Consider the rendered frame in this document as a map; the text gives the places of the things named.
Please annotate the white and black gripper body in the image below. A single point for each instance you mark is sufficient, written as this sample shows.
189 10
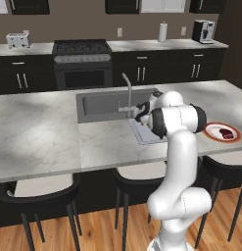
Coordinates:
141 111

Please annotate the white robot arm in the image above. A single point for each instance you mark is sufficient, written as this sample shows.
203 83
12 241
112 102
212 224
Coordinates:
179 157

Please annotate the pale grey tray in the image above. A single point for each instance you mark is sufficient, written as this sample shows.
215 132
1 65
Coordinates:
143 134

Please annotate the white plate with red rim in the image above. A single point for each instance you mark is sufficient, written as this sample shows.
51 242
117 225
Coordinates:
212 130

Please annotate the dark red steak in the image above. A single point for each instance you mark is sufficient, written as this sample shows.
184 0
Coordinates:
226 133

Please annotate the yellow green vegetable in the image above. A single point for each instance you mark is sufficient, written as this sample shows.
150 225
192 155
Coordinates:
147 125

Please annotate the silver sink tap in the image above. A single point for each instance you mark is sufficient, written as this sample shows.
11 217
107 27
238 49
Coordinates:
129 94

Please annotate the grey kitchen sink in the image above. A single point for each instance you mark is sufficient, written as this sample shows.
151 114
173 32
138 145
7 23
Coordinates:
103 104

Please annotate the dark lower cupboard run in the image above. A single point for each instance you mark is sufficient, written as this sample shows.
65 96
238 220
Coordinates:
24 73
168 67

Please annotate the black stool with white seat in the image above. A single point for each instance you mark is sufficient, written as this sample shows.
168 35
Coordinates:
138 178
44 189
227 165

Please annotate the black stove with oven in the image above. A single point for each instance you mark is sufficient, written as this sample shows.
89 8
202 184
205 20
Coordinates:
82 63

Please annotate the white paper towel roll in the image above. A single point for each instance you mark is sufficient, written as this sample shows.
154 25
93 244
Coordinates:
162 32

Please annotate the black and silver coffee machine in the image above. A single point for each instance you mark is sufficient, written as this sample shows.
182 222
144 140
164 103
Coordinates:
203 31

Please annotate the white window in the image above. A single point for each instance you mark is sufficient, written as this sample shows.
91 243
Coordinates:
1 6
163 5

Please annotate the white toaster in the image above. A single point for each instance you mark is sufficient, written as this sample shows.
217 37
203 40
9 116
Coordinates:
18 39

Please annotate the white wall socket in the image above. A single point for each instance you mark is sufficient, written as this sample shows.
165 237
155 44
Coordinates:
183 30
120 32

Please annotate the dark wall cupboard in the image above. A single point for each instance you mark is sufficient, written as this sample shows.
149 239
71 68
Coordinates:
207 6
29 6
122 6

